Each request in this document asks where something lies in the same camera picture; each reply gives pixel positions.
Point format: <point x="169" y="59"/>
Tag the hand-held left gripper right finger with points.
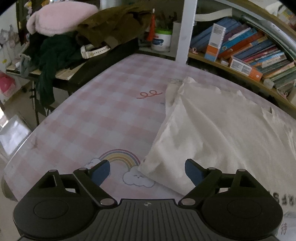
<point x="194" y="171"/>

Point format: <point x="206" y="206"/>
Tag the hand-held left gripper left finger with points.
<point x="101" y="171"/>

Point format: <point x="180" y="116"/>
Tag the cream printed t-shirt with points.
<point x="219" y="139"/>

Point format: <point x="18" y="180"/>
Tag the white flat panel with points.
<point x="13" y="134"/>

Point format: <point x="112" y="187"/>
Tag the wooden bookshelf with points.
<point x="252" y="84"/>

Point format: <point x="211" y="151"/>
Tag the small white eraser box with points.
<point x="224" y="62"/>

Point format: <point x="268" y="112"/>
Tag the flat white orange box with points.
<point x="245" y="68"/>

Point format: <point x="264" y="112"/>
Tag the small white plastic case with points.
<point x="268" y="83"/>

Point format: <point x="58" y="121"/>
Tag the white wristwatch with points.
<point x="92" y="52"/>

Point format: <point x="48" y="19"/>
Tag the dark green cloth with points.
<point x="55" y="58"/>

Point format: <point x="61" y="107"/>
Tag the pink bag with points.
<point x="8" y="84"/>

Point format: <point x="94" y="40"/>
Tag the grey cloth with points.
<point x="25" y="66"/>

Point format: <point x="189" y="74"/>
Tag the tall white orange box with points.
<point x="215" y="41"/>

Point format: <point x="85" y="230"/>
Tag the white tub with green rim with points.
<point x="161" y="41"/>

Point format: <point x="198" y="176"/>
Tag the row of books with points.
<point x="254" y="51"/>

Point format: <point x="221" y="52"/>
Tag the brown jacket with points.
<point x="111" y="25"/>

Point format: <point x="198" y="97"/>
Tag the orange tassel ornament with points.
<point x="152" y="27"/>

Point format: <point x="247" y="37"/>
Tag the bunch of pens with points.
<point x="165" y="22"/>

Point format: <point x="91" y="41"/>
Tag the pink fluffy hat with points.
<point x="57" y="20"/>

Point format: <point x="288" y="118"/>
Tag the white paged lying book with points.
<point x="215" y="15"/>

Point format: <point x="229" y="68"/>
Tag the white shelf post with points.
<point x="185" y="32"/>

